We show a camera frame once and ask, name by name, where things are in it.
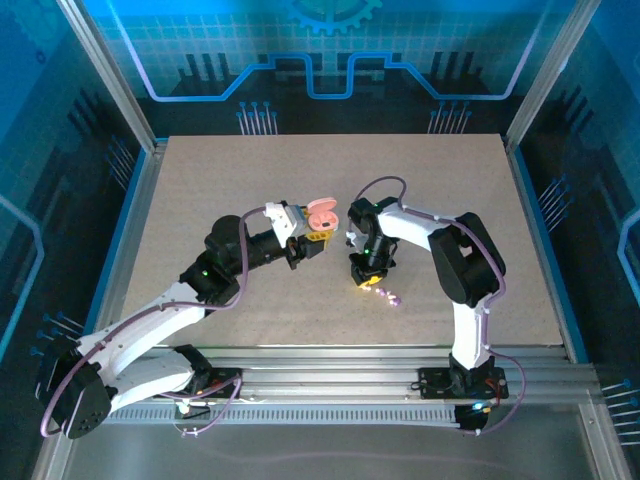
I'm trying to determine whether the pink earbud charging case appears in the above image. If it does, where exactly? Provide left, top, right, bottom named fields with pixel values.
left=305, top=196, right=341, bottom=232

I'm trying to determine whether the black controller box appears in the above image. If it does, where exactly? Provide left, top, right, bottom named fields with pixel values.
left=453, top=401, right=490, bottom=435

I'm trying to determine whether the grey metal tray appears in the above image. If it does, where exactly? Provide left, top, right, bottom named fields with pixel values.
left=29, top=387, right=634, bottom=480

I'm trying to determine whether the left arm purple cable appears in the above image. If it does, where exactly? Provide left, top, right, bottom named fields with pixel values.
left=39, top=207, right=251, bottom=439

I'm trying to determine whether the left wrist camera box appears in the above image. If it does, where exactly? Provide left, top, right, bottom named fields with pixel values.
left=263, top=200, right=310, bottom=249

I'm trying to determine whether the aluminium table side rail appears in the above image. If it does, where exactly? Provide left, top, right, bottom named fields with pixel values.
left=505, top=142, right=589, bottom=364
left=92, top=142, right=169, bottom=354

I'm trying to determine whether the aluminium table rail wide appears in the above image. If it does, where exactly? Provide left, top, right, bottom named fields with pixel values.
left=64, top=346, right=601, bottom=401

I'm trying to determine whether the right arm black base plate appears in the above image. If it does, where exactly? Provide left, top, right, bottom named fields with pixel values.
left=417, top=367, right=510, bottom=401

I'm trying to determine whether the slotted grey cable duct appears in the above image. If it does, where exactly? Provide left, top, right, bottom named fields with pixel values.
left=107, top=405, right=464, bottom=427

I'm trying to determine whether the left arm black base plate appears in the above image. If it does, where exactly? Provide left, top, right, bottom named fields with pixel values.
left=151, top=367, right=245, bottom=401

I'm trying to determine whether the white cable connector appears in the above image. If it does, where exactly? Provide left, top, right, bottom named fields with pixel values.
left=174, top=399, right=211, bottom=421

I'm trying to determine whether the aluminium frame post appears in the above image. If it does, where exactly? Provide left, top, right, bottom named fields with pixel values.
left=504, top=0, right=604, bottom=154
left=55, top=0, right=160, bottom=154

